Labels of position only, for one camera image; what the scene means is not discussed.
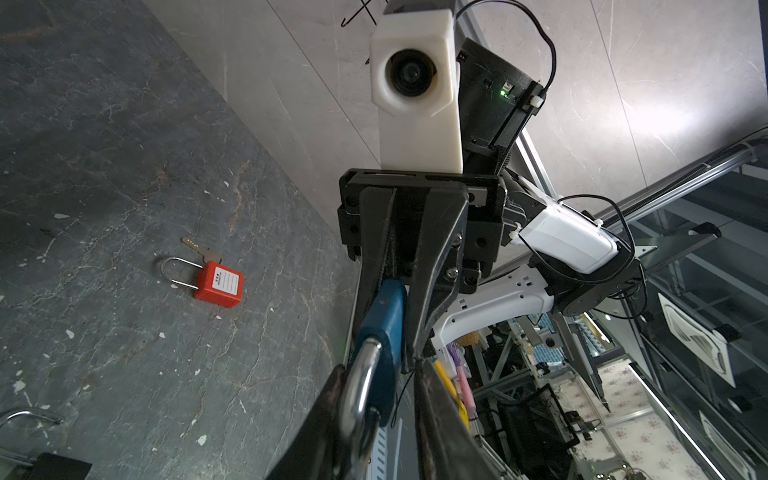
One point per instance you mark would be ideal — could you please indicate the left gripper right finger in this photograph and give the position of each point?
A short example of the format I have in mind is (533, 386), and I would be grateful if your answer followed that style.
(445, 448)

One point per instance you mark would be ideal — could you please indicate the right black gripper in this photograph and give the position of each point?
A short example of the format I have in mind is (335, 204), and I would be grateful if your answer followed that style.
(439, 217)

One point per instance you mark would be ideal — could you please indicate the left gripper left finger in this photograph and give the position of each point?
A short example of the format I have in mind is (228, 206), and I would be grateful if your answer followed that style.
(311, 454)

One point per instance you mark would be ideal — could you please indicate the blue padlock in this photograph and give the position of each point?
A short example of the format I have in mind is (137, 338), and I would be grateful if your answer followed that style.
(368, 398)

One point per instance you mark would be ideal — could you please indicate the red padlock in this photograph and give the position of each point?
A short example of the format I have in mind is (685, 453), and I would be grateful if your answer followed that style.
(215, 284)

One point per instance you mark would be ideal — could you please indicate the brass silver key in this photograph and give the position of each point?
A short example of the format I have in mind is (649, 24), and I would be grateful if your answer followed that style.
(207, 254)

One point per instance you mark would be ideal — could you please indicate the black padlock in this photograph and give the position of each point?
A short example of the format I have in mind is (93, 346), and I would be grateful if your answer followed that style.
(38, 464)

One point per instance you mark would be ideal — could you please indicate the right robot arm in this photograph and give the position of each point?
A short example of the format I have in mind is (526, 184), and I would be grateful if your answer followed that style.
(551, 258)

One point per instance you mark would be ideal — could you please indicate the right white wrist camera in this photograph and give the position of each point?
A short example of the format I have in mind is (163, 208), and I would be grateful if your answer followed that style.
(415, 86)

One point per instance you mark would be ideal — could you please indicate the black wire hook rack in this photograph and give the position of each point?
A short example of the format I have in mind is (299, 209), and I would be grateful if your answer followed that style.
(363, 8)

